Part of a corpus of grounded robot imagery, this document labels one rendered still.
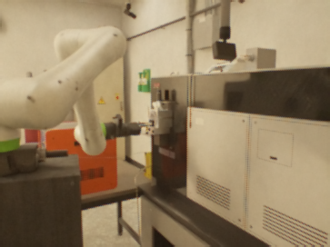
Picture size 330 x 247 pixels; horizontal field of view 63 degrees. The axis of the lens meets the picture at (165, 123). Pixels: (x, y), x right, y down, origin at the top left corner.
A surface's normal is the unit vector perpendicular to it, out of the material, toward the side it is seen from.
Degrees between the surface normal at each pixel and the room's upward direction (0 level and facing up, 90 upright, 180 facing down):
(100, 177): 90
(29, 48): 90
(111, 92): 90
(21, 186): 90
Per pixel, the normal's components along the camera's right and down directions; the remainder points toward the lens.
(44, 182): 0.33, 0.12
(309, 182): -0.86, 0.07
